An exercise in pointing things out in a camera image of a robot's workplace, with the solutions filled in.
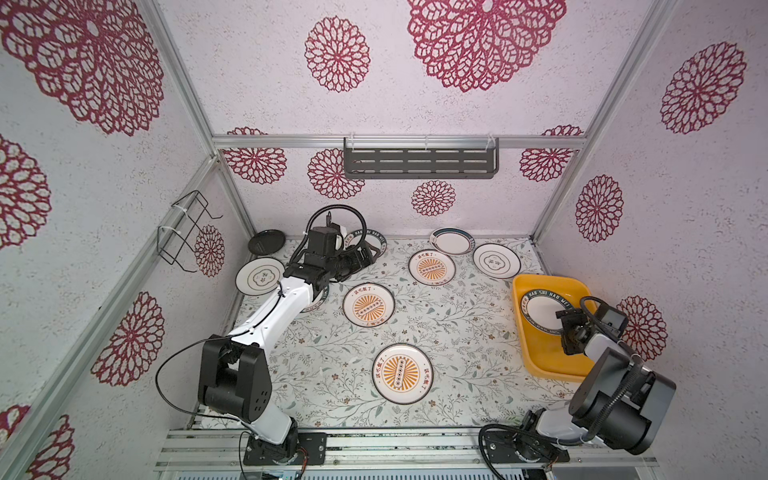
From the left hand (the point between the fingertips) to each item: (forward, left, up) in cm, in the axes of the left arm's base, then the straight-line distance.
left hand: (369, 261), depth 84 cm
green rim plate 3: (+30, -33, -23) cm, 50 cm away
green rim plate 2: (-4, -55, -21) cm, 59 cm away
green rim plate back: (+31, 0, -22) cm, 38 cm away
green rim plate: (+3, +18, -22) cm, 28 cm away
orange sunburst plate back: (+15, -22, -22) cm, 34 cm away
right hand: (-11, -59, -14) cm, 61 cm away
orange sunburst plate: (-1, +1, -22) cm, 22 cm away
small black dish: (+32, +44, -24) cm, 60 cm away
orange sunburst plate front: (-24, -9, -22) cm, 34 cm away
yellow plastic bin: (-19, -52, -22) cm, 60 cm away
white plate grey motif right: (+19, -48, -22) cm, 56 cm away
